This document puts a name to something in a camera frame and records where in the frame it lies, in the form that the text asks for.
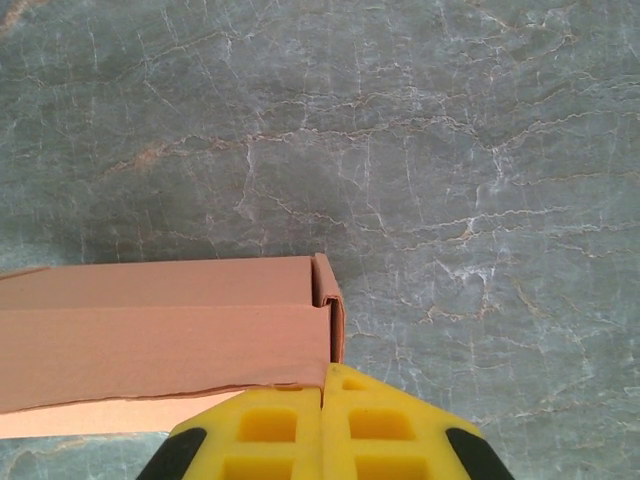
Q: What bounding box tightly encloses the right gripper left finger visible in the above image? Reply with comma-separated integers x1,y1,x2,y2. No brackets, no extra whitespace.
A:
141,384,326,480

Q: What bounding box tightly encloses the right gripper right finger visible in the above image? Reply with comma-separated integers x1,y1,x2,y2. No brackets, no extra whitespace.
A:
319,362,517,480

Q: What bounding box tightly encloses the pink paper box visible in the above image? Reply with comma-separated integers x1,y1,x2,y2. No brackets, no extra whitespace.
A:
0,253,347,441

